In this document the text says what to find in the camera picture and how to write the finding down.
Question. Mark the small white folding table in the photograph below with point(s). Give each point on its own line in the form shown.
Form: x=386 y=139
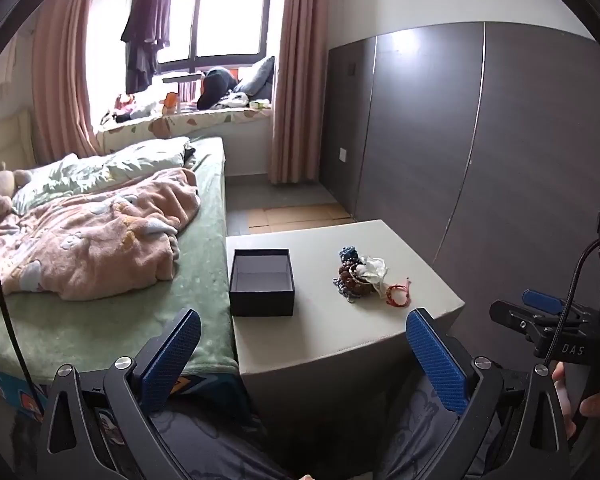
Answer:
x=182 y=80

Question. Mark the flattened cardboard sheet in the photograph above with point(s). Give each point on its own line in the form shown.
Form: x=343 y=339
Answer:
x=300 y=215

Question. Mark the green floral pillow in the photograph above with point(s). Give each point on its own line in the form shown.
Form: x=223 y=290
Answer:
x=115 y=165

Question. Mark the white bedside table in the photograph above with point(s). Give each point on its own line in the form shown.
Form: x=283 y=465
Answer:
x=320 y=330

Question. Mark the pink fleece blanket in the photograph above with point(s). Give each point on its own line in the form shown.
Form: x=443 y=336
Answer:
x=90 y=245

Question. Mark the orange toy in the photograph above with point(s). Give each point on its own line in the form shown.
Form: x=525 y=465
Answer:
x=170 y=102

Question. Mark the bed with green sheet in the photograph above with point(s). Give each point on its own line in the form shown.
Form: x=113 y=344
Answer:
x=205 y=240

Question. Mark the pile of small clutter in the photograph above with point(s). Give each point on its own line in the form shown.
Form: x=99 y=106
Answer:
x=130 y=109

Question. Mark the dark hanging clothes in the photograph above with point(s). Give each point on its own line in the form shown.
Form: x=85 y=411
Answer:
x=145 y=25

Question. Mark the white wall outlet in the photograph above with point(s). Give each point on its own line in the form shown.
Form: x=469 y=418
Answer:
x=342 y=154

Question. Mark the cream padded headboard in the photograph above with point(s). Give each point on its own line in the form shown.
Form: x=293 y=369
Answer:
x=5 y=140

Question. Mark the grey pillow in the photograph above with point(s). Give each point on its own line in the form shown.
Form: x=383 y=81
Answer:
x=257 y=80

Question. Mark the pink curtain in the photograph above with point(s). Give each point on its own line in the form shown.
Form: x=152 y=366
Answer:
x=62 y=70
x=297 y=85

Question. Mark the dark framed window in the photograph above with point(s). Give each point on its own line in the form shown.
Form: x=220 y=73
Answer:
x=230 y=25

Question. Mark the black jewelry box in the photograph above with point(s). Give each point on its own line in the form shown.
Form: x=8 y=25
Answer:
x=260 y=305

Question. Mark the dark grey wardrobe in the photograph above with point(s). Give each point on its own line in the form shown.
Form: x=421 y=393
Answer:
x=480 y=135

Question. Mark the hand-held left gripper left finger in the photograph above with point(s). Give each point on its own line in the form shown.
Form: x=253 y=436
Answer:
x=172 y=360

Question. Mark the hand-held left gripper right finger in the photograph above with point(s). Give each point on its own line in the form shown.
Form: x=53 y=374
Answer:
x=435 y=360

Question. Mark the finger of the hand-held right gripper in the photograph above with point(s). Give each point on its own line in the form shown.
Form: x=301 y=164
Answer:
x=510 y=315
x=541 y=300

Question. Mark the black bag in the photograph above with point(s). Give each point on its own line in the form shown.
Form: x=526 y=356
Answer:
x=217 y=87

